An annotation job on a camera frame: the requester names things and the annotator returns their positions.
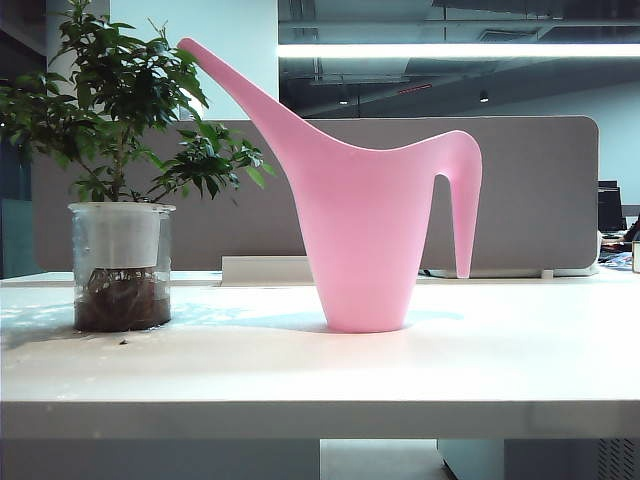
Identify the grey desk partition screen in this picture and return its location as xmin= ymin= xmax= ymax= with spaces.
xmin=30 ymin=115 xmax=601 ymax=274

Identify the green leafy flowering plant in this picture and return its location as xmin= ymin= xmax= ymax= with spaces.
xmin=0 ymin=0 xmax=277 ymax=204

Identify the white desk cable tray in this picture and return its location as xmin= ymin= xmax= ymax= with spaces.
xmin=221 ymin=255 xmax=314 ymax=282

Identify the black computer monitor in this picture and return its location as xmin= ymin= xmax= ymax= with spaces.
xmin=598 ymin=179 xmax=625 ymax=233

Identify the grey cabinet under table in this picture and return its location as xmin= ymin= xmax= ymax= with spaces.
xmin=437 ymin=438 xmax=640 ymax=480

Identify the seated person in background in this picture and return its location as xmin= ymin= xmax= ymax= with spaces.
xmin=602 ymin=214 xmax=640 ymax=254

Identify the pink plastic watering can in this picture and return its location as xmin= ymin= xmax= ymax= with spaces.
xmin=177 ymin=37 xmax=484 ymax=334

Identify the clear glass plant pot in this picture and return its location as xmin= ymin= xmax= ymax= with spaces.
xmin=67 ymin=201 xmax=177 ymax=333

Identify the white inner plant pot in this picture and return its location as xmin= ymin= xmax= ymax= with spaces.
xmin=74 ymin=203 xmax=169 ymax=269

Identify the long ceiling light strip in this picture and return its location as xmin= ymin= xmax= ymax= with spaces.
xmin=277 ymin=42 xmax=640 ymax=59

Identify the white partition base bar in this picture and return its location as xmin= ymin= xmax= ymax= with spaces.
xmin=417 ymin=268 xmax=601 ymax=280

